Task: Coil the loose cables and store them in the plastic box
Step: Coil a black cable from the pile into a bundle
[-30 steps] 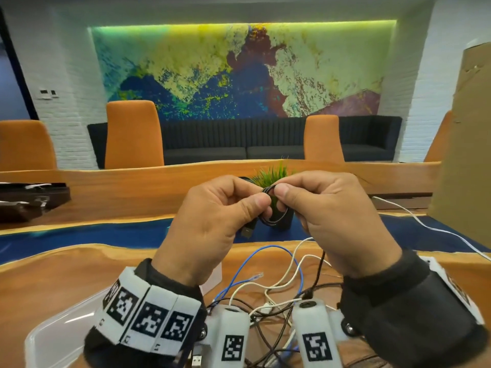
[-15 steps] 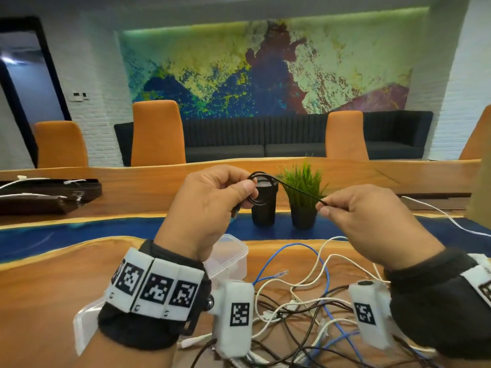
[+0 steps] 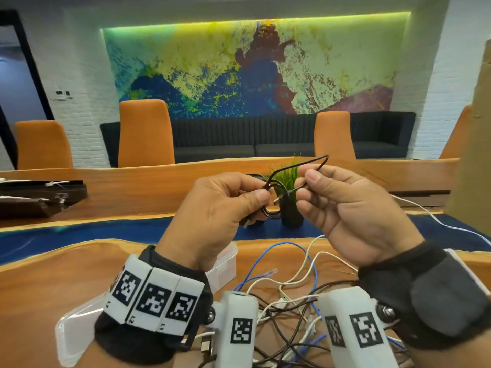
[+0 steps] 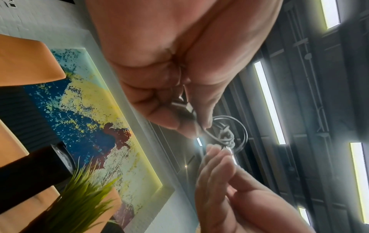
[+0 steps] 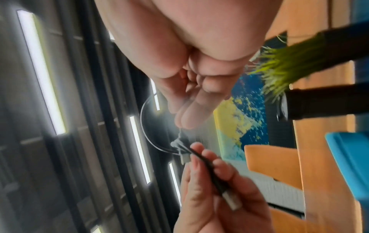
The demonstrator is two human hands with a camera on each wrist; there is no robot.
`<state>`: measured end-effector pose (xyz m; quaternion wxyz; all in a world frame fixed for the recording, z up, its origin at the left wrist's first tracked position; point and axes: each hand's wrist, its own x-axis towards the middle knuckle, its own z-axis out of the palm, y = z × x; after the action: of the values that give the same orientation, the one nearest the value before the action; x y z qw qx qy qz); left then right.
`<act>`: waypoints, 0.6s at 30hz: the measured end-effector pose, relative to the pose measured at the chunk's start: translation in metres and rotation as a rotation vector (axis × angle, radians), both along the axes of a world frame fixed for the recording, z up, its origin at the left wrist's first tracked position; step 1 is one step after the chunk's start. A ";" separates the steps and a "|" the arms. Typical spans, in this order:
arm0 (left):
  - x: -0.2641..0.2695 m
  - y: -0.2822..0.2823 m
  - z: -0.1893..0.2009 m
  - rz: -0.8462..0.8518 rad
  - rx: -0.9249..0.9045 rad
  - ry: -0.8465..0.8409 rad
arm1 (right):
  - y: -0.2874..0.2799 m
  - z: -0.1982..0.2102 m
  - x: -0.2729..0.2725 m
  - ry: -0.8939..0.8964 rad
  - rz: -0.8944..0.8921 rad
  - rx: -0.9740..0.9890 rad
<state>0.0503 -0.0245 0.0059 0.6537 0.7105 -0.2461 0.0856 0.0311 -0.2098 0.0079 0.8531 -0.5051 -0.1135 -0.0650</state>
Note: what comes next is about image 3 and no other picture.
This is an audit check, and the orange chair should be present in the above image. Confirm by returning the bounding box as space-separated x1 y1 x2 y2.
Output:
439 104 473 159
14 120 74 170
118 99 176 168
314 110 356 162

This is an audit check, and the person's left forearm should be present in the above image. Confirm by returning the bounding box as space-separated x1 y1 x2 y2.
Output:
76 340 116 368

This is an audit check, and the clear plastic container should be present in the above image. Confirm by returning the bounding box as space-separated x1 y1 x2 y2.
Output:
55 242 238 367

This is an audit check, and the dark framed glass door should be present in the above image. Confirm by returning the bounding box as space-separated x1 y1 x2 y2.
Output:
0 11 54 169

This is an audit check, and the black left wristband with markers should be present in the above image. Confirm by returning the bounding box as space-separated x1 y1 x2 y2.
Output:
94 245 214 366

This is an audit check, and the black sofa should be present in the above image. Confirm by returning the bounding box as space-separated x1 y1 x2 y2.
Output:
99 111 417 167

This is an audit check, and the tangle of mixed cables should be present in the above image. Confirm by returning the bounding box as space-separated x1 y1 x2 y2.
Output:
193 233 413 368

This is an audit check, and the thin black cable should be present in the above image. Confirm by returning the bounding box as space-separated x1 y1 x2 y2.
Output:
239 155 330 228

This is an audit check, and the green potted plant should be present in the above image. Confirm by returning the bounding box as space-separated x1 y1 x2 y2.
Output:
262 158 307 228

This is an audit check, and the person's left hand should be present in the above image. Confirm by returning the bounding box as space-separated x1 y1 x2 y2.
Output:
155 172 275 272

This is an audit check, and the wooden table with blue inlay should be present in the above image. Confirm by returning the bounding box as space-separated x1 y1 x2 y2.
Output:
0 156 491 368

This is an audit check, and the person's right hand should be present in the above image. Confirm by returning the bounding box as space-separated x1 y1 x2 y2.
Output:
294 164 425 267

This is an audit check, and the long white charging cable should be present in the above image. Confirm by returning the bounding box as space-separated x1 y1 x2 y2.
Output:
390 194 491 246

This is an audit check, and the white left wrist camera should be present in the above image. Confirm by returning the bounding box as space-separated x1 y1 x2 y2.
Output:
209 291 258 368

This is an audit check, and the colourful abstract wall painting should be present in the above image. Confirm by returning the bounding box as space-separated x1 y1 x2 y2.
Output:
102 13 409 119

